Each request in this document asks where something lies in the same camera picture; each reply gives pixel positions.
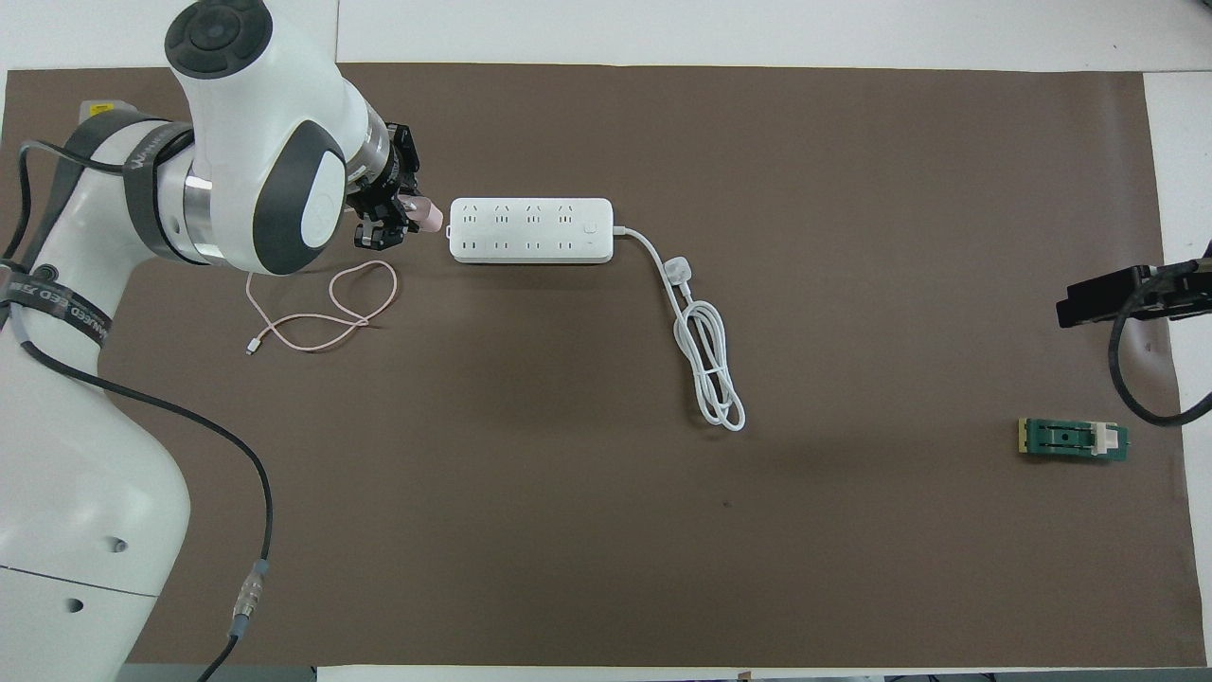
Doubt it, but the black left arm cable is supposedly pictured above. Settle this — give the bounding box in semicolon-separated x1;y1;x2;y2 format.
0;137;276;682

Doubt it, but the white power strip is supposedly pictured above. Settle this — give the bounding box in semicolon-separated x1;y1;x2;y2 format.
448;197;615;265

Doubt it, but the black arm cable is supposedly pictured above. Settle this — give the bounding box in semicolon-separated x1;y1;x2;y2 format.
0;137;276;682
1108;242;1212;427

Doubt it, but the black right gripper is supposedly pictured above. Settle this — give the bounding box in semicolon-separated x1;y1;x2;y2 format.
1058;258;1212;330

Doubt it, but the brown table mat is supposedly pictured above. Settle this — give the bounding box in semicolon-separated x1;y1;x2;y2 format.
0;63;1208;669

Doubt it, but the white power strip cord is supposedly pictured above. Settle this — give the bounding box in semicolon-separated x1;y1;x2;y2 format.
613;225;746;433

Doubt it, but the pink charging cable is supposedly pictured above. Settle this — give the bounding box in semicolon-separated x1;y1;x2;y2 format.
244;258;399;357

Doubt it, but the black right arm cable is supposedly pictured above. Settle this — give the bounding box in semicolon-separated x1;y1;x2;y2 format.
1108;242;1212;427

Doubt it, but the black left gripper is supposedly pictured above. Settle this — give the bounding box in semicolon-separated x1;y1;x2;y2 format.
356;123;423;250

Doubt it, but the green knife switch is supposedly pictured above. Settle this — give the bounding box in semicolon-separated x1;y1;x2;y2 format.
1018;417;1131;465

